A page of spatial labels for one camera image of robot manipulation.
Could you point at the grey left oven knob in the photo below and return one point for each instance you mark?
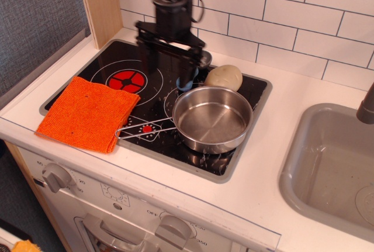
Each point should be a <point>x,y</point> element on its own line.
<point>56,177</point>

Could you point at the grey sink basin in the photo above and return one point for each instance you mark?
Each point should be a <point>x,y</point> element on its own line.
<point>328,172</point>

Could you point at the black toy stove top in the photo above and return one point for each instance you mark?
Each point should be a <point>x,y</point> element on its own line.
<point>118,66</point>

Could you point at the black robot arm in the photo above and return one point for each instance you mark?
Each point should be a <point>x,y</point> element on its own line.
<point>171,34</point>

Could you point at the grey oven knob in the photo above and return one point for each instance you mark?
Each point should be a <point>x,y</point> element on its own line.
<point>174,231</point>
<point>56,177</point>

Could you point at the grey right oven knob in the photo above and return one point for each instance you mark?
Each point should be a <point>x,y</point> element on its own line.
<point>174,231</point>

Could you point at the orange towel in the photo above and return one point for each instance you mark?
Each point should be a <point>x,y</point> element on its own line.
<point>87,115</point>

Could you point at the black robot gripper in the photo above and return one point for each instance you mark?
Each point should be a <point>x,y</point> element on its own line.
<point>170,34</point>

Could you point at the beige toy potato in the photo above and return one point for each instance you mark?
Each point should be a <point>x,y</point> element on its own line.
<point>227,76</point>

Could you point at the steel pan with wire handle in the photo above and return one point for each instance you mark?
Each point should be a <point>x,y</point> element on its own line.
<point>209,120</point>

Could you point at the blue handled grey spoon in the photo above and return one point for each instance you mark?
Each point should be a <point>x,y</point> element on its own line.
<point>205,61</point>

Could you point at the orange cloth at corner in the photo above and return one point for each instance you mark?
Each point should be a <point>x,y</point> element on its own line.
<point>25,246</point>

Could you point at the wooden side post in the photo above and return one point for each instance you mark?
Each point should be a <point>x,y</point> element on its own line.
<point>104,18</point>

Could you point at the oven door with handle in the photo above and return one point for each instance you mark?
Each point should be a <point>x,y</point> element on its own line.
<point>113,234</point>

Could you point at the grey faucet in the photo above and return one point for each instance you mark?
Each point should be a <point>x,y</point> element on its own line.
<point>365,112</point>

